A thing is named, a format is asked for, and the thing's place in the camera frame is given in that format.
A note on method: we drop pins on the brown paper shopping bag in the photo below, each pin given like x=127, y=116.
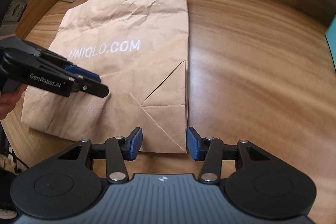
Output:
x=139, y=48

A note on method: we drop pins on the black camera box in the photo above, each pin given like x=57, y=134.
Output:
x=10, y=14

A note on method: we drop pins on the person's left hand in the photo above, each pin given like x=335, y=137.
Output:
x=8, y=101

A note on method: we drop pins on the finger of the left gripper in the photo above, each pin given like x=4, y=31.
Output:
x=85, y=73
x=89, y=86

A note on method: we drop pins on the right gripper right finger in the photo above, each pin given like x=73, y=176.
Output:
x=209, y=150

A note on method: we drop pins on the teal storage box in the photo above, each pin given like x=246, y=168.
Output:
x=331, y=40

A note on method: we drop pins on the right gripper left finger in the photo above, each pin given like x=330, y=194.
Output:
x=119, y=149

